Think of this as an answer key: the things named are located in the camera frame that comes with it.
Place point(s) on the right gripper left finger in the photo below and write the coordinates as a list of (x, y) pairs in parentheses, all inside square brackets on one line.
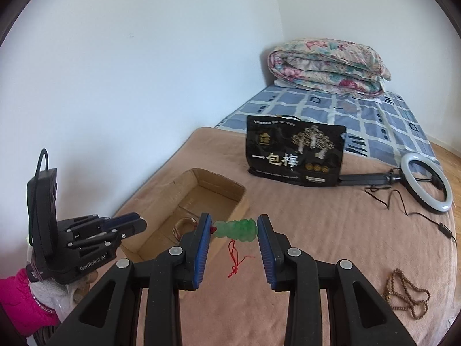
[(108, 314)]

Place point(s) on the pink sleeve forearm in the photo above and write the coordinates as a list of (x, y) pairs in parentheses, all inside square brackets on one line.
[(22, 309)]

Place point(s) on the red strap wristwatch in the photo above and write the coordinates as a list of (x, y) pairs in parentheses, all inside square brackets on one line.
[(183, 226)]

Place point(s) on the open cardboard box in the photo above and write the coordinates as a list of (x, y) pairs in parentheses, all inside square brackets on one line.
[(161, 205)]

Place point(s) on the folded floral quilt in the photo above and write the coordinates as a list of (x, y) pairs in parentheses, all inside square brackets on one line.
[(329, 65)]

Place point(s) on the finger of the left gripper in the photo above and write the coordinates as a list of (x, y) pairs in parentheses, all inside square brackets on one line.
[(110, 239), (131, 223)]

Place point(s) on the black snack bag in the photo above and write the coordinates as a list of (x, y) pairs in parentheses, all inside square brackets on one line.
[(293, 151)]

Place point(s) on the white ring light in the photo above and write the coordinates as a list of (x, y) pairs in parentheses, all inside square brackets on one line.
[(405, 176)]

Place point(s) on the blue checkered bed sheet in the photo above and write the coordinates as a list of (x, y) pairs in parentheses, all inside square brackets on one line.
[(384, 128)]

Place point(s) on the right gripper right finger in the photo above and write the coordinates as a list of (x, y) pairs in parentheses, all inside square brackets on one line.
[(358, 315)]

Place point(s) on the white gloved left hand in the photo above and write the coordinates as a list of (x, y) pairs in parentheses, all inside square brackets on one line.
[(62, 298)]

